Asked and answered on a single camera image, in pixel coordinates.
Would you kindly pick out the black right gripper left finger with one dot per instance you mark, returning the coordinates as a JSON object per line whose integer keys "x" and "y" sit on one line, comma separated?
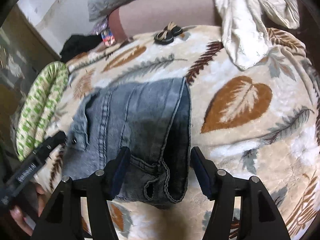
{"x": 61, "y": 218}

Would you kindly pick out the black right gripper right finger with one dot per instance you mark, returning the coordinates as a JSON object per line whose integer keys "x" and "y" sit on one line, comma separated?
{"x": 259, "y": 215}

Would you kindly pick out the grey-blue denim pants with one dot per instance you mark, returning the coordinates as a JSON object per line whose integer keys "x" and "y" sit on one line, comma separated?
{"x": 152, "y": 119}

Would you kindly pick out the person's left hand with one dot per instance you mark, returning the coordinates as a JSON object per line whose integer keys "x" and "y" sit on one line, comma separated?
{"x": 28, "y": 206}

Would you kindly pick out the green patterned folded blanket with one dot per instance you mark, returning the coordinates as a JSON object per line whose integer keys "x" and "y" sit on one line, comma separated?
{"x": 39, "y": 107}

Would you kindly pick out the leaf-patterned cream blanket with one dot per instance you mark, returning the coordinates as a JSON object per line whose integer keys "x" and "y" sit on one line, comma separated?
{"x": 263, "y": 121}

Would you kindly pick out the brown wooden cabinet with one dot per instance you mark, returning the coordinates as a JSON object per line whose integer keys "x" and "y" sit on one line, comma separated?
{"x": 24, "y": 53}

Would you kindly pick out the black cloth item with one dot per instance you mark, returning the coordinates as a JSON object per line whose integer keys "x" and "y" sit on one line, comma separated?
{"x": 78, "y": 44}

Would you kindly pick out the colourful small packet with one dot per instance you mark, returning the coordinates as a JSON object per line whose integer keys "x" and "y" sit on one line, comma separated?
{"x": 102, "y": 28}

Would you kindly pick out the black beige hair bow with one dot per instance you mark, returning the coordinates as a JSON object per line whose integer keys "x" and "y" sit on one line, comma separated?
{"x": 166, "y": 36}

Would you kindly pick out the pink headboard cushion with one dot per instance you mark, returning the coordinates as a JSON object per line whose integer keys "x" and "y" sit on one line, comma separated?
{"x": 144, "y": 16}

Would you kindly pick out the cream crumpled cloth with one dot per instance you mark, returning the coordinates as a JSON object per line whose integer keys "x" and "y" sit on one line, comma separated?
{"x": 244, "y": 35}

